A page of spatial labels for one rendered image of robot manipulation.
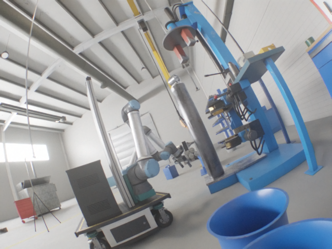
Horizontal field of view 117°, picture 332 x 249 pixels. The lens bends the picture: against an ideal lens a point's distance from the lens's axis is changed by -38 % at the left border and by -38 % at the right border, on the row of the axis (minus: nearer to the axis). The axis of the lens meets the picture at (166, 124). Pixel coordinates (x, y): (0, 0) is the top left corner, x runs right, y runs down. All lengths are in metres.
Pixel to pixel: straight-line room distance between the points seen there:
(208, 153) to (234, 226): 1.43
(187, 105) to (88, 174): 1.42
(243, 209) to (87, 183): 1.20
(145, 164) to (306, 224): 1.16
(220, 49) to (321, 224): 2.33
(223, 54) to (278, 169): 1.66
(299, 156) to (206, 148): 1.11
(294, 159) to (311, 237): 1.37
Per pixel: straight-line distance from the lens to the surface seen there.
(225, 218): 0.69
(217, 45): 2.49
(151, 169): 1.32
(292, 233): 0.46
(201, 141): 2.04
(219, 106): 1.90
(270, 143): 2.27
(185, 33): 2.44
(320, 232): 0.45
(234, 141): 1.88
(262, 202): 0.71
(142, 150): 1.38
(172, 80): 2.27
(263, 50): 1.49
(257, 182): 1.60
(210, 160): 2.06
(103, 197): 1.48
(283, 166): 1.70
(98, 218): 1.51
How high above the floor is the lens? 0.66
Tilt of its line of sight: 10 degrees up
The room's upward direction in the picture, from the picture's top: 23 degrees counter-clockwise
